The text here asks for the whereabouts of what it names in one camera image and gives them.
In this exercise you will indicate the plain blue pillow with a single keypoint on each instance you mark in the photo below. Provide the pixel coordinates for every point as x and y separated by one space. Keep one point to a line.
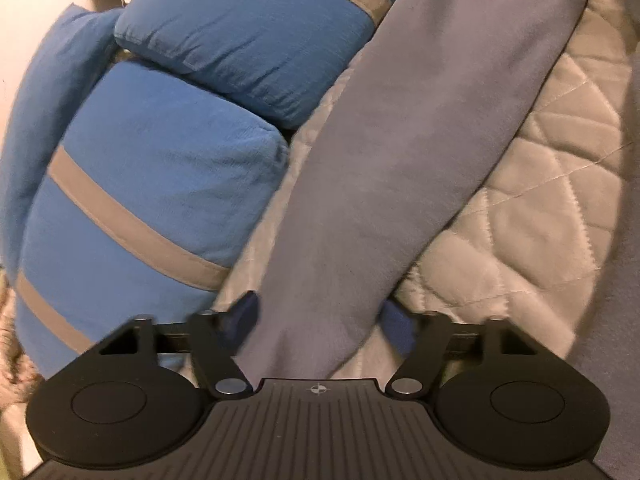
45 110

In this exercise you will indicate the grey quilted bedspread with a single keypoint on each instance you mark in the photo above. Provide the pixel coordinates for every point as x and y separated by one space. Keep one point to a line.
550 160

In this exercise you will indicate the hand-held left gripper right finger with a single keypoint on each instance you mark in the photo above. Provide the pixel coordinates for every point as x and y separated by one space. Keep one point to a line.
400 330

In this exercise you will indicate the striped blue pillow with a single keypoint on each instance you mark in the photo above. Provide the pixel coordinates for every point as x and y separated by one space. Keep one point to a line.
150 160
240 25

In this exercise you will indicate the grey-blue sweatpants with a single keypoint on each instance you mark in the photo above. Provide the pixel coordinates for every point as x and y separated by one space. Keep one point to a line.
390 135

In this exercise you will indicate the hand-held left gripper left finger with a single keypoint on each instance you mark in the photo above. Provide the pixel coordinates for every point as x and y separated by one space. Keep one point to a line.
242 320

